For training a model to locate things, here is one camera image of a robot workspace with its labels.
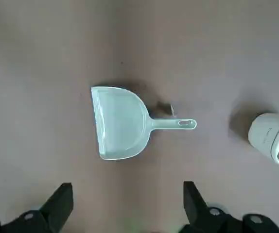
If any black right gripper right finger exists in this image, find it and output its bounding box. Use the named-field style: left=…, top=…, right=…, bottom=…
left=181, top=181, right=279, bottom=233

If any small cream bin with lid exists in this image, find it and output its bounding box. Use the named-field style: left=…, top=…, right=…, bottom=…
left=247, top=112, right=279, bottom=169

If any pale green plastic dustpan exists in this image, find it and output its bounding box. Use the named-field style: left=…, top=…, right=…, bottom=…
left=90, top=85, right=198, bottom=162

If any white green paper tag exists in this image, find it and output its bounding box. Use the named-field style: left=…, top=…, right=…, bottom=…
left=155, top=101, right=177, bottom=120

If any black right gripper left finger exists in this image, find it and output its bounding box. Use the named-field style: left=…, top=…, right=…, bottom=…
left=0, top=182, right=74, bottom=233

